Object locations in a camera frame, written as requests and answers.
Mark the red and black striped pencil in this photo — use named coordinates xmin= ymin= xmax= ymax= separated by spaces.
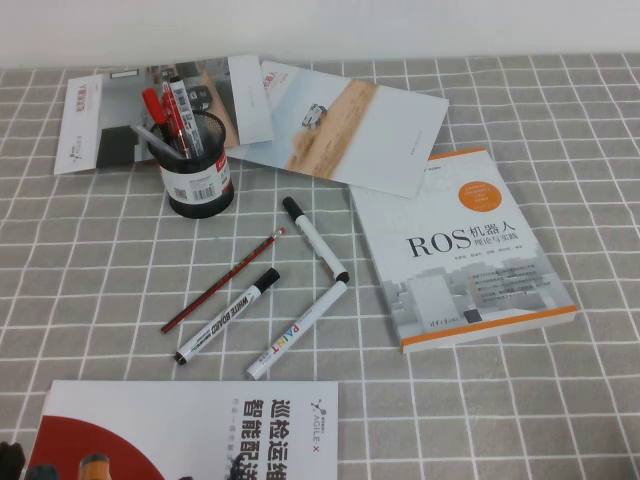
xmin=160 ymin=225 xmax=286 ymax=335

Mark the black mesh pen holder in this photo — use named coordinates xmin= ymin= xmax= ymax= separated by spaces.
xmin=146 ymin=110 xmax=236 ymax=219

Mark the clear grey pen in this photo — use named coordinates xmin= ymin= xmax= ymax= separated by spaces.
xmin=130 ymin=124 xmax=186 ymax=160

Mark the red pen with red cap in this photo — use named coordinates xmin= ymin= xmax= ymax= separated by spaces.
xmin=141 ymin=88 xmax=171 ymax=146

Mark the slim white marker black cap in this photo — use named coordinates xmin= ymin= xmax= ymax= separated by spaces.
xmin=281 ymin=196 xmax=350 ymax=285

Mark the white paint marker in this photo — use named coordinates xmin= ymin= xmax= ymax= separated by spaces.
xmin=245 ymin=279 xmax=349 ymax=380

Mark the brochure with desert vehicle photo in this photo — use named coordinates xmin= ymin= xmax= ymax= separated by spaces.
xmin=227 ymin=59 xmax=450 ymax=200

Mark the white board marker black cap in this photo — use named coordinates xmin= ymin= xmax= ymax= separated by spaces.
xmin=173 ymin=267 xmax=281 ymax=365

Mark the white and orange ROS book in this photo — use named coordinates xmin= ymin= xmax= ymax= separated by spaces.
xmin=349 ymin=147 xmax=577 ymax=355

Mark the black marker with barcode label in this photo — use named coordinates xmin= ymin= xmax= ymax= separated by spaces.
xmin=168 ymin=75 xmax=204 ymax=157

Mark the red and white AgileX brochure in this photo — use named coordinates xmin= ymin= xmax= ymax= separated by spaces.
xmin=22 ymin=379 xmax=340 ymax=480

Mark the grey checkered tablecloth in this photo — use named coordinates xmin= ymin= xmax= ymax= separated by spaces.
xmin=0 ymin=52 xmax=640 ymax=480

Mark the brochure with indoor robot photo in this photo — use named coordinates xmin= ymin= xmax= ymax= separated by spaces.
xmin=53 ymin=54 xmax=275 ymax=175

